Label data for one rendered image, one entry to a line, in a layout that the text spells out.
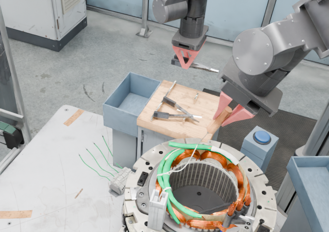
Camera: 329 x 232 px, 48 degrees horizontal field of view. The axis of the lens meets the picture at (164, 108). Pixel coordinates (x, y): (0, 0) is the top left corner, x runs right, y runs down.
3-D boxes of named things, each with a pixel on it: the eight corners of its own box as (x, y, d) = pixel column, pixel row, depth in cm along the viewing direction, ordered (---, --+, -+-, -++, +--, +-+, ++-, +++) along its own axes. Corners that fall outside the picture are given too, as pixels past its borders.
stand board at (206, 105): (136, 125, 99) (136, 118, 98) (163, 85, 113) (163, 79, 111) (207, 150, 95) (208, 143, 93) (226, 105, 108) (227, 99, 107)
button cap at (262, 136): (265, 145, 98) (266, 143, 98) (251, 137, 100) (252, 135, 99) (271, 137, 101) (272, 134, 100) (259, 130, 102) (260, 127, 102)
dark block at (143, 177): (148, 174, 81) (148, 171, 80) (143, 187, 78) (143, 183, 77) (142, 173, 81) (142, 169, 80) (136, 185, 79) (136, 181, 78)
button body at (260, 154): (245, 206, 114) (267, 151, 97) (226, 193, 117) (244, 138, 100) (256, 192, 118) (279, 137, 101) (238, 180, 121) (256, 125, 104)
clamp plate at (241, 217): (247, 231, 63) (251, 222, 61) (234, 225, 63) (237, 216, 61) (248, 228, 63) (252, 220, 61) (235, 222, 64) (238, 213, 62)
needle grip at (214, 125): (206, 133, 65) (225, 111, 61) (205, 125, 66) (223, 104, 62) (214, 135, 66) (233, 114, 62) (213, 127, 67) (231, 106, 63)
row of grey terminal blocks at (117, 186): (118, 198, 112) (118, 191, 109) (106, 190, 114) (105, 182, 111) (138, 178, 119) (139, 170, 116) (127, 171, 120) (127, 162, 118)
